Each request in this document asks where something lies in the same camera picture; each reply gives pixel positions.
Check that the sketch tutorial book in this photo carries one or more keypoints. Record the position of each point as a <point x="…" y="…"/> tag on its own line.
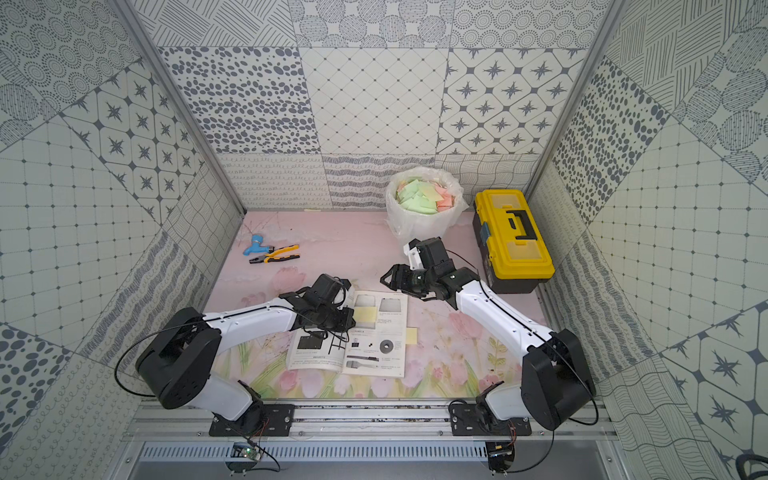
<point x="376" y="352"/>

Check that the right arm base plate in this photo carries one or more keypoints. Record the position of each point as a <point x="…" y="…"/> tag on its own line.
<point x="469" y="419"/>

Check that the floral pink table mat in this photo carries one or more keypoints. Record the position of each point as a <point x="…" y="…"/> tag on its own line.
<point x="454" y="357"/>

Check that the yellow sticky note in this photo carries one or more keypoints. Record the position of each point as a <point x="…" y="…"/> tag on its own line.
<point x="411" y="336"/>
<point x="365" y="316"/>

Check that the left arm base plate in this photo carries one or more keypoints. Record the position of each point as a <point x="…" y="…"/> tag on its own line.
<point x="269" y="420"/>

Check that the yellow black pliers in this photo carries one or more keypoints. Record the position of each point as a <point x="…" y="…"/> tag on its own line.
<point x="277" y="254"/>

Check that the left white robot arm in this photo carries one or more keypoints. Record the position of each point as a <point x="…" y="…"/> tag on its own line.
<point x="177" y="364"/>

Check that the blue plastic faucet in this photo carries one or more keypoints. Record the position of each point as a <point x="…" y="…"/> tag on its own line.
<point x="257" y="247"/>

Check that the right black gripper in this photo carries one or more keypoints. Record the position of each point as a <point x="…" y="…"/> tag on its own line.
<point x="399" y="279"/>

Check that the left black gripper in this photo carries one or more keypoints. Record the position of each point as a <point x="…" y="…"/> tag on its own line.
<point x="339" y="318"/>

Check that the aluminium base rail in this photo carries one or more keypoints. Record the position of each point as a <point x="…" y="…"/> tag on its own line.
<point x="319" y="420"/>

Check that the yellow black toolbox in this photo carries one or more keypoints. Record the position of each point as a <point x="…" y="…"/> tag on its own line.
<point x="514" y="255"/>

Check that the white trash bin with liner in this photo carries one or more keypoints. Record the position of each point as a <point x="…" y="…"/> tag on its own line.
<point x="422" y="203"/>

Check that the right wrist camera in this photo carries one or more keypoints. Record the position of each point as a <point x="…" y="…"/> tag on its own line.
<point x="412" y="252"/>

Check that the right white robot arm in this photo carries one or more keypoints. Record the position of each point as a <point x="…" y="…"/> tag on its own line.
<point x="556" y="381"/>

